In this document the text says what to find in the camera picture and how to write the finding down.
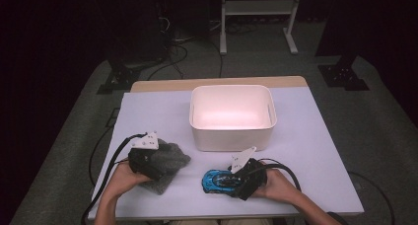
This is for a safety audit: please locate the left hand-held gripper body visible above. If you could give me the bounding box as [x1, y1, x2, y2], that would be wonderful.
[127, 130, 172, 182]

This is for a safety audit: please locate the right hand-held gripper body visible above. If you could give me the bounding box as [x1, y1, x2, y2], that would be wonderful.
[230, 146, 268, 201]

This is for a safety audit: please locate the blue toy car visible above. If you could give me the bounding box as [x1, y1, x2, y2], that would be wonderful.
[201, 169, 244, 195]

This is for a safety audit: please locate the grey fluffy cloth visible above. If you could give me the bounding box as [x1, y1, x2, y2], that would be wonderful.
[139, 140, 192, 195]

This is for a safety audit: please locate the white plastic bin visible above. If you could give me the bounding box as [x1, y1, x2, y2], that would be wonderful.
[188, 84, 278, 153]

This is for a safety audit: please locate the person's left hand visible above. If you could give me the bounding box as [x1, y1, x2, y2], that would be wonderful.
[106, 160, 152, 198]

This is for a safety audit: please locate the person's right hand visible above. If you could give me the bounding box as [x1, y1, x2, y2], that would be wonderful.
[252, 168, 302, 204]

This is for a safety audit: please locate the white table sheet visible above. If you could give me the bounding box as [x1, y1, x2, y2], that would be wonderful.
[88, 86, 365, 221]

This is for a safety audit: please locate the black stand base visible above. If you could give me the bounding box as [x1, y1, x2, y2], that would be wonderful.
[97, 58, 142, 95]
[317, 53, 371, 92]

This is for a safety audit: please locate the white metal stand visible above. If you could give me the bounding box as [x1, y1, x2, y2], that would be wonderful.
[219, 0, 304, 56]

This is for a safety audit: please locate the right hand-held gripper black cable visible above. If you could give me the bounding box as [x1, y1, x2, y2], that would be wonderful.
[259, 158, 303, 193]

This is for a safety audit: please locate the black floor cable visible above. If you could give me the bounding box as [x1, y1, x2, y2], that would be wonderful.
[88, 125, 114, 187]
[348, 170, 400, 225]

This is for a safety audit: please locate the bundle of black floor cables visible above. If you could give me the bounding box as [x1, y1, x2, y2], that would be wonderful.
[147, 43, 190, 81]

